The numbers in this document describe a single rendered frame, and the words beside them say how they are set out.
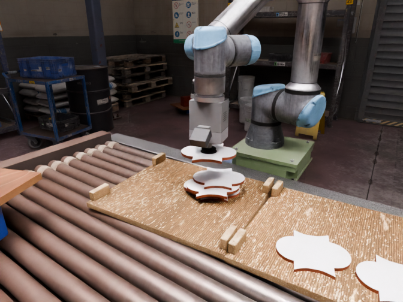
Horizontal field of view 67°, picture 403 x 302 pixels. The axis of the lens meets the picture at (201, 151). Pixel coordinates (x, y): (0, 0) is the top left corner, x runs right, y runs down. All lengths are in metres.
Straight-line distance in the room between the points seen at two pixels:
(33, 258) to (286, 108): 0.83
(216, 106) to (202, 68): 0.09
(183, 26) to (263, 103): 5.41
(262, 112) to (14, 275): 0.87
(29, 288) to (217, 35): 0.63
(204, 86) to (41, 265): 0.51
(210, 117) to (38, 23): 5.26
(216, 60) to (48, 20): 5.35
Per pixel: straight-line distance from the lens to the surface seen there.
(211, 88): 0.72
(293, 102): 1.05
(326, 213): 0.84
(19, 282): 0.72
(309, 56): 1.04
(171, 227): 0.73
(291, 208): 0.83
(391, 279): 0.69
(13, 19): 5.67
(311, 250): 0.69
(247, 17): 0.98
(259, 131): 1.16
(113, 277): 0.66
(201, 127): 0.74
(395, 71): 5.29
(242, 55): 0.78
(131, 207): 0.82
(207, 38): 0.71
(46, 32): 5.92
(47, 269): 0.72
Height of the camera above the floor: 1.36
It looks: 22 degrees down
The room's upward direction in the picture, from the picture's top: straight up
